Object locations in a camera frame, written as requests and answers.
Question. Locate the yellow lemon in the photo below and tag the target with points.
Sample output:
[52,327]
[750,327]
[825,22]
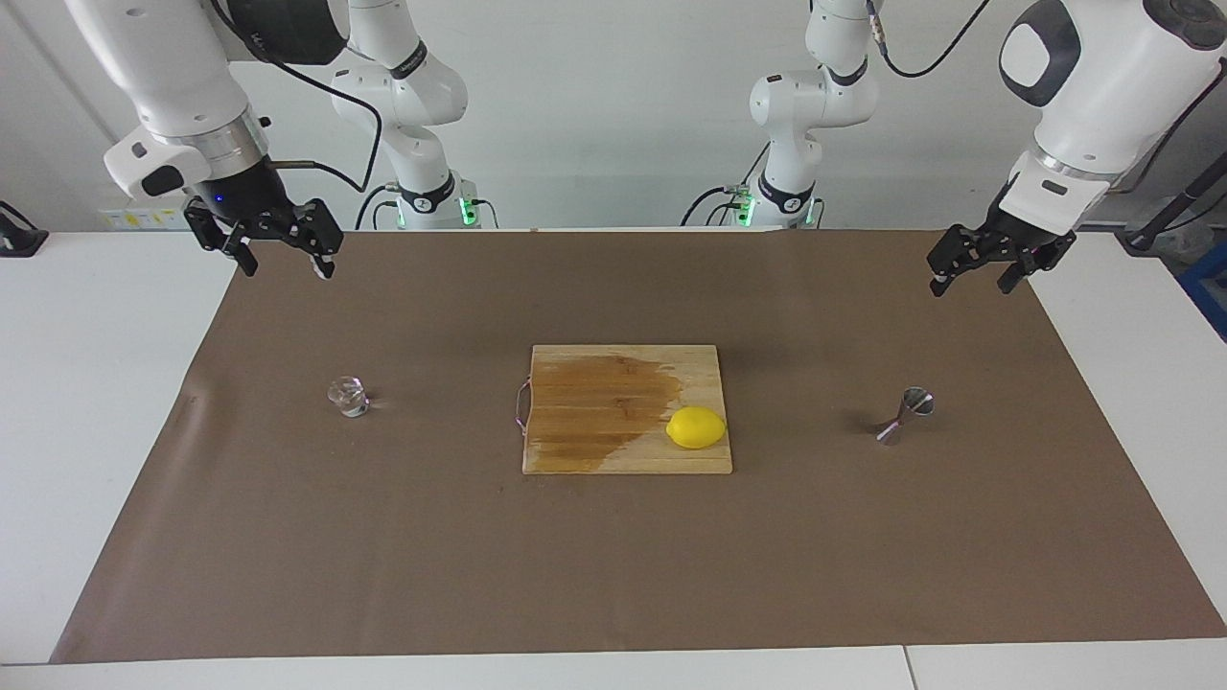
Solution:
[696,427]

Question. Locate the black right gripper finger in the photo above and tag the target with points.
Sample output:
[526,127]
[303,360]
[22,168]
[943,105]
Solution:
[216,228]
[321,230]

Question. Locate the black tripod pole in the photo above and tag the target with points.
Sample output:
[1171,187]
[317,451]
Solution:
[1165,216]

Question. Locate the brown paper table mat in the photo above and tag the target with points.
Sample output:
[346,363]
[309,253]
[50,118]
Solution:
[383,537]

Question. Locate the small clear glass cup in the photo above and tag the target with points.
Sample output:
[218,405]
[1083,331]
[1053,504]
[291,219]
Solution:
[348,398]

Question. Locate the black table clamp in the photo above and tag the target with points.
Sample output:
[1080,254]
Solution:
[19,240]

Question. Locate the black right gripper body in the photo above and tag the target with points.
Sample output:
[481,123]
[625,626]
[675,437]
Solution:
[249,196]

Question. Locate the white yellow-labelled power strip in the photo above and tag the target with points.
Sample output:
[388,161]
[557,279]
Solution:
[134,219]

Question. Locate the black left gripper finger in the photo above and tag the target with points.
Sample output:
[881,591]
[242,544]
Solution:
[963,247]
[1026,264]

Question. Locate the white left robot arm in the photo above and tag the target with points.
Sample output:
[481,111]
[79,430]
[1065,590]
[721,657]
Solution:
[1102,86]

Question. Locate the steel double jigger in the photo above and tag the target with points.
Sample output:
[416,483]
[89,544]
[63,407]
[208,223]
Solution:
[906,417]

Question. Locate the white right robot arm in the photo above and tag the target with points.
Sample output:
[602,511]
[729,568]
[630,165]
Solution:
[173,67]

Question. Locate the wooden cutting board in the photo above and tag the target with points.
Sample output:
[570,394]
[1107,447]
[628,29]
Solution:
[594,402]

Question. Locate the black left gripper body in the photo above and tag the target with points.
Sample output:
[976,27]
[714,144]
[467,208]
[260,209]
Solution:
[1030,230]

